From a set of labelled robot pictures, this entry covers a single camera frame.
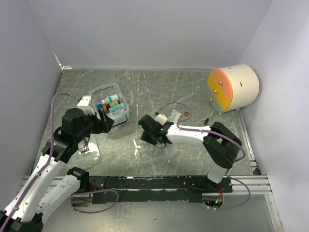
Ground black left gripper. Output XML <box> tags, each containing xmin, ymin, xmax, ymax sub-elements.
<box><xmin>75</xmin><ymin>108</ymin><xmax>115</xmax><ymax>142</ymax></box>

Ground clear compartment tray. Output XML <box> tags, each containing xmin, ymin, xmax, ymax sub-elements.
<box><xmin>136</xmin><ymin>139</ymin><xmax>178</xmax><ymax>164</ymax></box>

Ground brown bottle orange label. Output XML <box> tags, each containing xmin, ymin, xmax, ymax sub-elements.
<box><xmin>103</xmin><ymin>100</ymin><xmax>120</xmax><ymax>111</ymax></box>

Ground teal cartoon plaster packet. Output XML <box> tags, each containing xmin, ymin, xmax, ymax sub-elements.
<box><xmin>109</xmin><ymin>103</ymin><xmax>126</xmax><ymax>115</ymax></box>

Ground clear plastic medicine box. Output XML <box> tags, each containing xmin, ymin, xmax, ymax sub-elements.
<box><xmin>89</xmin><ymin>83</ymin><xmax>130</xmax><ymax>127</ymax></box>

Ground white bottle green label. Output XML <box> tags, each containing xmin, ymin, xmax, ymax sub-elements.
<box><xmin>101</xmin><ymin>94</ymin><xmax>119</xmax><ymax>104</ymax></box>

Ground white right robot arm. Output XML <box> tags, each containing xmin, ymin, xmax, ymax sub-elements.
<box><xmin>138</xmin><ymin>114</ymin><xmax>245</xmax><ymax>192</ymax></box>

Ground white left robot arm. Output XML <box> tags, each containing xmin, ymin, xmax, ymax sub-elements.
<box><xmin>0</xmin><ymin>108</ymin><xmax>114</xmax><ymax>232</ymax></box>

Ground white teal swab packet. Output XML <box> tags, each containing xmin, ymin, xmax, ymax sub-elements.
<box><xmin>168</xmin><ymin>109</ymin><xmax>178</xmax><ymax>122</ymax></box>

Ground cream cylinder orange face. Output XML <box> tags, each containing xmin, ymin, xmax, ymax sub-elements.
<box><xmin>205</xmin><ymin>64</ymin><xmax>260</xmax><ymax>113</ymax></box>

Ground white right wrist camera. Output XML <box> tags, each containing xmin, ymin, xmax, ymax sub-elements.
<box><xmin>154</xmin><ymin>112</ymin><xmax>168</xmax><ymax>125</ymax></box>

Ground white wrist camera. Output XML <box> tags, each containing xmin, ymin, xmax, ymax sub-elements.
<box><xmin>77</xmin><ymin>95</ymin><xmax>95</xmax><ymax>116</ymax></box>
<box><xmin>154</xmin><ymin>112</ymin><xmax>168</xmax><ymax>125</ymax></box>

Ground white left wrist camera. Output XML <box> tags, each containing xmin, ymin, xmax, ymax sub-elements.
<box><xmin>77</xmin><ymin>95</ymin><xmax>95</xmax><ymax>116</ymax></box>

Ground clear box lid black handle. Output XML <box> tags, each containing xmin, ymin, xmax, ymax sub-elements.
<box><xmin>68</xmin><ymin>135</ymin><xmax>101</xmax><ymax>171</ymax></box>

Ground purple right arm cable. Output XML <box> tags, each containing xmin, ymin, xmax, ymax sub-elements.
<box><xmin>158</xmin><ymin>101</ymin><xmax>246</xmax><ymax>174</ymax></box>

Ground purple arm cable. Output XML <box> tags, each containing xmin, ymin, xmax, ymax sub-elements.
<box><xmin>158</xmin><ymin>101</ymin><xmax>246</xmax><ymax>174</ymax></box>
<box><xmin>0</xmin><ymin>92</ymin><xmax>80</xmax><ymax>232</ymax></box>

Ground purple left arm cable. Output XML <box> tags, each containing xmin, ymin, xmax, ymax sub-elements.
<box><xmin>0</xmin><ymin>92</ymin><xmax>80</xmax><ymax>232</ymax></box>

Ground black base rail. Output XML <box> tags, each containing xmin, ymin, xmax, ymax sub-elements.
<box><xmin>60</xmin><ymin>175</ymin><xmax>234</xmax><ymax>205</ymax></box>

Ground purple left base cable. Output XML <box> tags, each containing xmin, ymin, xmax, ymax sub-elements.
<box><xmin>70</xmin><ymin>188</ymin><xmax>120</xmax><ymax>214</ymax></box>

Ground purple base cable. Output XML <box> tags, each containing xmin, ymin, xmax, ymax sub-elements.
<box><xmin>207</xmin><ymin>176</ymin><xmax>252</xmax><ymax>211</ymax></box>
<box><xmin>70</xmin><ymin>188</ymin><xmax>120</xmax><ymax>214</ymax></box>

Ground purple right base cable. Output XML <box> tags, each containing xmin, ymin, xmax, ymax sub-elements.
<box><xmin>207</xmin><ymin>176</ymin><xmax>252</xmax><ymax>211</ymax></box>

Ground aluminium frame rail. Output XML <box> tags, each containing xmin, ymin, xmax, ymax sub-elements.
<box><xmin>19</xmin><ymin>175</ymin><xmax>273</xmax><ymax>196</ymax></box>

